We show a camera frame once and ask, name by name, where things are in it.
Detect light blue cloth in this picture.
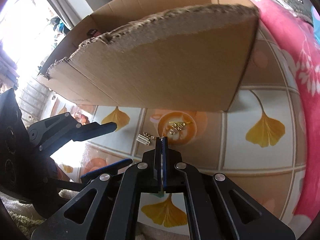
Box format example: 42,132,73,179
310,5,320,43

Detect silver hair clip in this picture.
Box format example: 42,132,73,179
136,134,152,146

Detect gold chain necklace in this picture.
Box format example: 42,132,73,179
161,120,194,140

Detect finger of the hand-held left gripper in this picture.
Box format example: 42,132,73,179
45,159,133,192
27,112,117,155

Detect pink floral blanket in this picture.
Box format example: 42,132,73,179
232,0,320,228

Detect pile of clothes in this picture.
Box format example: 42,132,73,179
50,16,69,34

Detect fluffy white rug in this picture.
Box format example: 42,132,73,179
0,192,48,240

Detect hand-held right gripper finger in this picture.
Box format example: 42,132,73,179
31,137,162,240
162,137,295,240

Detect brown cardboard box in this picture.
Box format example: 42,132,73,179
37,0,260,113

